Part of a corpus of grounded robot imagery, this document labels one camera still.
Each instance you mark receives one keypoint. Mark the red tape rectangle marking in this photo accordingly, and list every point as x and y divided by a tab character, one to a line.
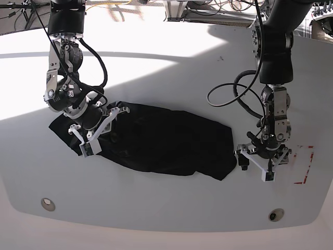
301	164

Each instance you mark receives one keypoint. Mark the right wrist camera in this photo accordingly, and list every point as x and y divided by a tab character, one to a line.
90	148

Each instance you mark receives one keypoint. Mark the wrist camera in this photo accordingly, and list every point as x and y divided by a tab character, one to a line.
90	148
268	176

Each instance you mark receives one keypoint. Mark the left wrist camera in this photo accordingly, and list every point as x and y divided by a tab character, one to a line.
268	176

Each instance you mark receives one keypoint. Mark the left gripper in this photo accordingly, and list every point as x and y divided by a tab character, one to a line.
276	156

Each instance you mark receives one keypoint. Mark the table grommet hole right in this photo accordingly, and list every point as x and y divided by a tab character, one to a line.
276	215

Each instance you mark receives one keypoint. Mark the table grommet hole left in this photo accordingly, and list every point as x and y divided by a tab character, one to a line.
48	204

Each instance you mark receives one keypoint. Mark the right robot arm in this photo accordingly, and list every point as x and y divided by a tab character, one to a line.
64	88

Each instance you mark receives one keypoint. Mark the table grommet hole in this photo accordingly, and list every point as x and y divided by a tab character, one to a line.
48	204
276	215

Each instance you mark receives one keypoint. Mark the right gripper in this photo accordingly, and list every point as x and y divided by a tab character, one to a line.
90	122

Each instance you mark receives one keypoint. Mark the black T-shirt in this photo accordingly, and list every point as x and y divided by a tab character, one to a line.
175	142

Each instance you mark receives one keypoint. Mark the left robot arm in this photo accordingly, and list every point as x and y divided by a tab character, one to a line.
274	39

